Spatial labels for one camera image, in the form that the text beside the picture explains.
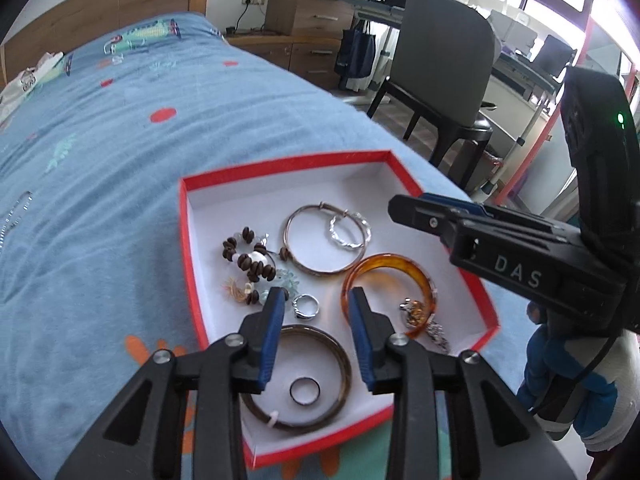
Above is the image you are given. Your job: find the blue patterned bed cover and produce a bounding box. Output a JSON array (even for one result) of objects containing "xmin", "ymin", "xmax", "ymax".
[{"xmin": 0, "ymin": 12, "xmax": 547, "ymax": 480}]

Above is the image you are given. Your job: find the right hand blue white glove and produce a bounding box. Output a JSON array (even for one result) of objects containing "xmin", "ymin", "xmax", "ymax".
[{"xmin": 518, "ymin": 302, "xmax": 639, "ymax": 454}]

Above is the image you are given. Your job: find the large thin silver hoop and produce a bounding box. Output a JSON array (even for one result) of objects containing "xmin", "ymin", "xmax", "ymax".
[{"xmin": 278, "ymin": 202, "xmax": 371, "ymax": 278}]

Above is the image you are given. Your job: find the amber bangle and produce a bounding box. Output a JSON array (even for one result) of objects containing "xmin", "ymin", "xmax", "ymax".
[{"xmin": 341, "ymin": 254, "xmax": 437, "ymax": 331}]

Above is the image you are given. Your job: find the wooden drawer cabinet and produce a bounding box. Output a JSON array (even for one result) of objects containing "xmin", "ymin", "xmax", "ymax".
[{"xmin": 227, "ymin": 0, "xmax": 354, "ymax": 90}]

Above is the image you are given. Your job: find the grey desk chair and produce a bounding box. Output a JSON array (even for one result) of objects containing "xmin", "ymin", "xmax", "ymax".
[{"xmin": 367, "ymin": 0, "xmax": 500, "ymax": 188}]

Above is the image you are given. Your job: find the white clothing on bed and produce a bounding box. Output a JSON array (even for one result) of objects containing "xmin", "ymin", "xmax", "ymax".
[{"xmin": 0, "ymin": 52, "xmax": 64, "ymax": 122}]

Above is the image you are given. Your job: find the small silver ring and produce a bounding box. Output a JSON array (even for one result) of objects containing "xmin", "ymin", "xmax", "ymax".
[{"xmin": 292, "ymin": 292, "xmax": 321, "ymax": 321}]

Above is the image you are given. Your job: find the twisted silver hoop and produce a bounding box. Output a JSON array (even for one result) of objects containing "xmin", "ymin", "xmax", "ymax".
[
  {"xmin": 0, "ymin": 191, "xmax": 32, "ymax": 252},
  {"xmin": 328, "ymin": 211, "xmax": 372, "ymax": 252}
]

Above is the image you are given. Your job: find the plain silver ring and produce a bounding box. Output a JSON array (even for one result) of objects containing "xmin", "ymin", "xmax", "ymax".
[{"xmin": 288, "ymin": 375, "xmax": 322, "ymax": 408}]

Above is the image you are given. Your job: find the black cable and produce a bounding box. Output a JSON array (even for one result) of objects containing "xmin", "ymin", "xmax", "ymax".
[{"xmin": 529, "ymin": 328, "xmax": 622, "ymax": 416}]

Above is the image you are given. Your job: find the red jewelry box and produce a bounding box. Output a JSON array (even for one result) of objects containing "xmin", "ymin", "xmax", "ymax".
[{"xmin": 180, "ymin": 151, "xmax": 499, "ymax": 469}]

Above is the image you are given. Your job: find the dark brown bangle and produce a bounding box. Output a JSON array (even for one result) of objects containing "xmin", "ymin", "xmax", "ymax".
[{"xmin": 241, "ymin": 325, "xmax": 352, "ymax": 434}]

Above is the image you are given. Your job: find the wooden headboard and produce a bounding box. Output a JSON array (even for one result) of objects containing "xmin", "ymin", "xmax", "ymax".
[{"xmin": 1, "ymin": 0, "xmax": 207, "ymax": 86}]

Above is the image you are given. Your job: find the black bag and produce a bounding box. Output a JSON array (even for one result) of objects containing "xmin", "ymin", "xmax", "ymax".
[{"xmin": 334, "ymin": 20, "xmax": 376, "ymax": 91}]

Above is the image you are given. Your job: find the grey desk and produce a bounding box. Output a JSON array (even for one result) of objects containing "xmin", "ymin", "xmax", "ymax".
[{"xmin": 351, "ymin": 0, "xmax": 566, "ymax": 151}]

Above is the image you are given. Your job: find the brown bead bracelet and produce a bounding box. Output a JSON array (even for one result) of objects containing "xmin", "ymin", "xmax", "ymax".
[{"xmin": 220, "ymin": 225, "xmax": 302, "ymax": 306}]

